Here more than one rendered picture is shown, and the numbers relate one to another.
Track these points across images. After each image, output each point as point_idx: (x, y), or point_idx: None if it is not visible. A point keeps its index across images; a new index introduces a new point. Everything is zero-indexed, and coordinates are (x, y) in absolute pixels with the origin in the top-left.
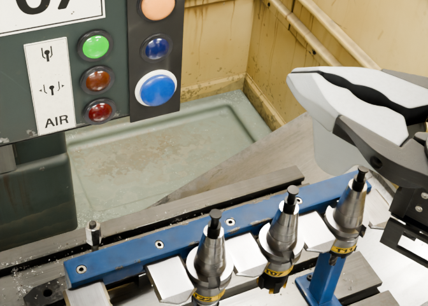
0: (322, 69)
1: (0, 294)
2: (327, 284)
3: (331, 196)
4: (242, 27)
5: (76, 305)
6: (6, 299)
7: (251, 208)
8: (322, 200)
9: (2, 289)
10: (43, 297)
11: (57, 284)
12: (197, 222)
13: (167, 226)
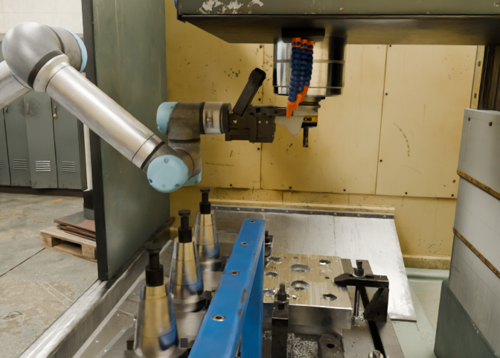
0: None
1: (359, 354)
2: None
3: (197, 344)
4: None
5: (231, 222)
6: (353, 355)
7: (237, 286)
8: (199, 334)
9: (364, 356)
10: (327, 342)
11: (335, 352)
12: (250, 260)
13: None
